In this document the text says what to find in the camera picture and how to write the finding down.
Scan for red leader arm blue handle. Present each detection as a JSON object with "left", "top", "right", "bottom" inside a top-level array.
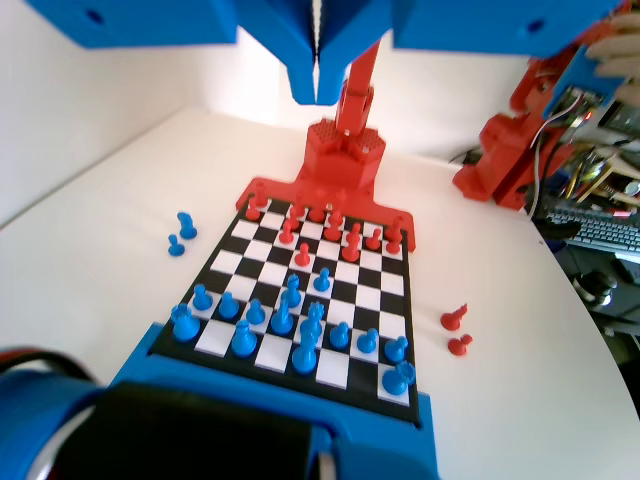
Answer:
[{"left": 452, "top": 14, "right": 631, "bottom": 214}]

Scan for red chess pieces on board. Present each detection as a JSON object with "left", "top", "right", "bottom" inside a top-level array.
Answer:
[{"left": 234, "top": 174, "right": 418, "bottom": 254}]

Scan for blue chess bishop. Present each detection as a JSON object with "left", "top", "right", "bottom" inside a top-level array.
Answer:
[
  {"left": 281, "top": 273, "right": 303, "bottom": 309},
  {"left": 230, "top": 321, "right": 259, "bottom": 357}
]

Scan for blue chess rook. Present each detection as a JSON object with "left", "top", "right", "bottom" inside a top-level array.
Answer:
[
  {"left": 171, "top": 304, "right": 201, "bottom": 343},
  {"left": 382, "top": 362, "right": 417, "bottom": 397}
]

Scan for blue chess queen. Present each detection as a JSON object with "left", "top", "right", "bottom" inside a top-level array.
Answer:
[{"left": 299, "top": 302, "right": 324, "bottom": 341}]

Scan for row of blue chess pieces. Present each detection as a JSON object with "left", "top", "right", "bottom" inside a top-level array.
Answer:
[{"left": 107, "top": 322, "right": 441, "bottom": 480}]

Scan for person's hand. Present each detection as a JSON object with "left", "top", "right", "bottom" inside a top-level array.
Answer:
[{"left": 584, "top": 12, "right": 640, "bottom": 101}]

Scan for wooden desk shelf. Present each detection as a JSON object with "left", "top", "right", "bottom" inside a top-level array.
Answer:
[{"left": 564, "top": 144, "right": 640, "bottom": 206}]

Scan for black computer keyboard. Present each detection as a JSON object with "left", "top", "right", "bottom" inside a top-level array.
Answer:
[{"left": 544, "top": 207, "right": 640, "bottom": 254}]

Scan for black white chessboard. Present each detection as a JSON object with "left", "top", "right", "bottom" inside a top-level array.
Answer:
[{"left": 149, "top": 196, "right": 422, "bottom": 430}]

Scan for black round gadget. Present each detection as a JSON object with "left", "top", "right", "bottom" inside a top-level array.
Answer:
[{"left": 574, "top": 269, "right": 619, "bottom": 309}]

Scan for white leader arm cable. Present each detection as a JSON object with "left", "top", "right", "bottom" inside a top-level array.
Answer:
[{"left": 528, "top": 107, "right": 564, "bottom": 216}]

